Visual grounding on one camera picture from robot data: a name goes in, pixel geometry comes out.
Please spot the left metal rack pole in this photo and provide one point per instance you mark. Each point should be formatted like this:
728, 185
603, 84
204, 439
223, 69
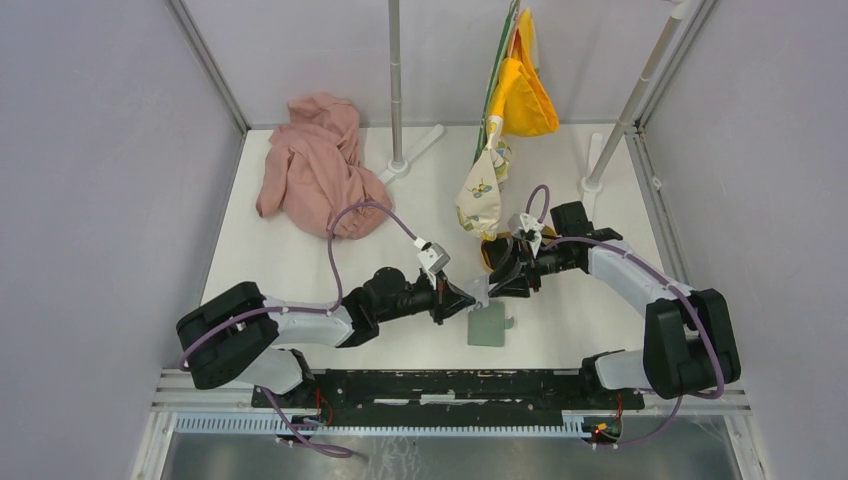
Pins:
401, 162

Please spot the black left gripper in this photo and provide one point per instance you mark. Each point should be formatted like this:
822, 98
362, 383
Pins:
447, 299

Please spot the cartoon print children's garment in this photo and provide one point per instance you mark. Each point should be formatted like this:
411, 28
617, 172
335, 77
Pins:
516, 104

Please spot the metal rack pole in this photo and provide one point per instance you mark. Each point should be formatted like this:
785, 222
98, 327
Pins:
401, 162
601, 148

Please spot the yellow oval tray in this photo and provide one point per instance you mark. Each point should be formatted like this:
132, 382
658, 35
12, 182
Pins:
517, 249

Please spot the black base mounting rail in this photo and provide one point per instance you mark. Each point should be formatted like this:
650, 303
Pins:
454, 398

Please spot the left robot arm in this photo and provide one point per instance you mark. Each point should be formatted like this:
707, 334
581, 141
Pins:
243, 335

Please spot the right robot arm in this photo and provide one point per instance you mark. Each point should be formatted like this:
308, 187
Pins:
689, 346

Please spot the right metal rack pole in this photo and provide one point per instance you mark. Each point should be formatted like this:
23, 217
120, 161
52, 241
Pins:
601, 148

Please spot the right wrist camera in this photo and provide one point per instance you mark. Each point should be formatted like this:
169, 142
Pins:
526, 227

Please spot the pink crumpled garment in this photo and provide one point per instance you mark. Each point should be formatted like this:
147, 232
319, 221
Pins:
313, 172

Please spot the white credit card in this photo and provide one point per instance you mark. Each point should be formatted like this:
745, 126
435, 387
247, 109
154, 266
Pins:
479, 289

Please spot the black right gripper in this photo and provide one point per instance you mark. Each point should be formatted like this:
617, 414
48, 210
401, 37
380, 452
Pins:
509, 286

